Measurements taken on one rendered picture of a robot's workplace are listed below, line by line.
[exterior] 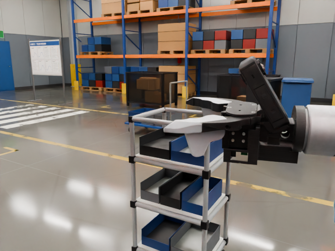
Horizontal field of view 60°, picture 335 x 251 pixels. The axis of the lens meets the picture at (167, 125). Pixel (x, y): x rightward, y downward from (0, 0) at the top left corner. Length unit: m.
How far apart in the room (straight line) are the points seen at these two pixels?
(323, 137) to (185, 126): 0.19
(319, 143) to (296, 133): 0.03
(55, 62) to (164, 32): 3.95
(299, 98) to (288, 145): 5.25
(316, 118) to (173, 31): 10.29
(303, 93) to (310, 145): 5.26
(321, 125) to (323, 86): 10.02
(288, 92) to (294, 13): 5.26
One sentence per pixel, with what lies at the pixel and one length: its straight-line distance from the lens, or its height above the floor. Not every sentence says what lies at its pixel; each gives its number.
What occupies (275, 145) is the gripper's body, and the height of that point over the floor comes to 1.19.
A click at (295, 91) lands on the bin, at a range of 5.71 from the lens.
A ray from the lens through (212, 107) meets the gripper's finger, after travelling 0.52.
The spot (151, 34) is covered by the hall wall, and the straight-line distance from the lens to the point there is 12.58.
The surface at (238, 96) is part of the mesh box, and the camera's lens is 6.91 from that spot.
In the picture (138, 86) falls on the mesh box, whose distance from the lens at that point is 8.25.
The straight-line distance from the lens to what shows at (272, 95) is 0.45.
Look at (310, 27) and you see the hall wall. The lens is 10.52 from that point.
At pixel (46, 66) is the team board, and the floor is 1.11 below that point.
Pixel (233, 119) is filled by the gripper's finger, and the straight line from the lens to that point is 0.43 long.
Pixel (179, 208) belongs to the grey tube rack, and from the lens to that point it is 1.75.
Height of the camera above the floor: 1.32
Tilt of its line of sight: 13 degrees down
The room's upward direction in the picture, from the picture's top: straight up
